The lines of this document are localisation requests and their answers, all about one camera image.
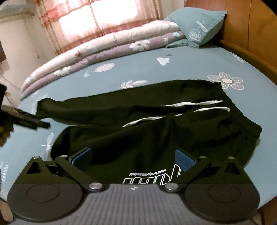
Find folded floral quilt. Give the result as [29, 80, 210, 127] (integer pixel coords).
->
[20, 20, 187, 101]

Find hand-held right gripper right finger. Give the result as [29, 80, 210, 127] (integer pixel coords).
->
[162, 148, 249, 193]

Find teal printed pillow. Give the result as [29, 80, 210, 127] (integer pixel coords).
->
[164, 9, 227, 48]

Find bed with blue floral sheet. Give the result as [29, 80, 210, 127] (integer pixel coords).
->
[0, 41, 277, 208]

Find pink checked curtain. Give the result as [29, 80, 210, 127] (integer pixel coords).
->
[36, 0, 167, 55]

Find white air conditioner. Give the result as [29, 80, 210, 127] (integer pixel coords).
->
[0, 4, 35, 24]

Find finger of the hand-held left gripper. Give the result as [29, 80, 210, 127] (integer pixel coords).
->
[2, 105, 51, 130]

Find black pants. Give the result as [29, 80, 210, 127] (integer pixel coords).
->
[36, 80, 263, 186]

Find wooden headboard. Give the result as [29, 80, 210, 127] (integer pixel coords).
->
[187, 0, 277, 225]

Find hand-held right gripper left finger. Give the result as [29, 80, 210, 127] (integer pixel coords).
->
[21, 147, 106, 193]

